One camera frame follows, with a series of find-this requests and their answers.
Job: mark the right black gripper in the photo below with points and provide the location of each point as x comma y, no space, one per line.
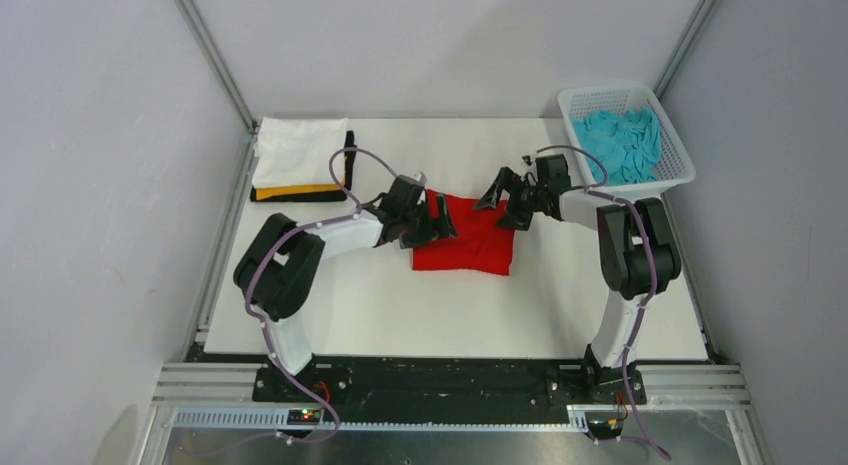
507,179

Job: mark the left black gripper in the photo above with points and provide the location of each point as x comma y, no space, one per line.
438,228

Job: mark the red t shirt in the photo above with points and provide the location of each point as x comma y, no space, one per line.
480,245

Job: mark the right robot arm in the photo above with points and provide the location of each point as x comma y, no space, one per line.
638,253

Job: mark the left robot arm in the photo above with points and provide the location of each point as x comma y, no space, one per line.
278,269

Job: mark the blue t shirt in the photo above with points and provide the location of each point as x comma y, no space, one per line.
628,146

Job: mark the white plastic basket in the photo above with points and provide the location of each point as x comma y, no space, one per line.
675,166

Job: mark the white folded t shirt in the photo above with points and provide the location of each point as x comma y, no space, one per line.
297,152

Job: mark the yellow folded t shirt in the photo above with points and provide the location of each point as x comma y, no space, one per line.
299,193

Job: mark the left controller board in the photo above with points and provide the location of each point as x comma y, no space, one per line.
304,417

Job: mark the controller board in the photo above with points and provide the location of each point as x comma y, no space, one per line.
304,417
604,430

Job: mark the right controller board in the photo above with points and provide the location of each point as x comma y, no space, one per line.
604,430

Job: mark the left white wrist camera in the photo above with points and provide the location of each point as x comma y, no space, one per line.
418,177

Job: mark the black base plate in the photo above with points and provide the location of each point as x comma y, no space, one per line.
442,391

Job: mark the aluminium frame rail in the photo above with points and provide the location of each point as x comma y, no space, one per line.
203,413

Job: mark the right corner aluminium post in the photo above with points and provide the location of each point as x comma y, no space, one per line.
693,30

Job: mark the corner aluminium post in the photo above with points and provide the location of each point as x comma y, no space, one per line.
693,30
216,61

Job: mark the left corner aluminium post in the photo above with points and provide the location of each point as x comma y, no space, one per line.
216,61

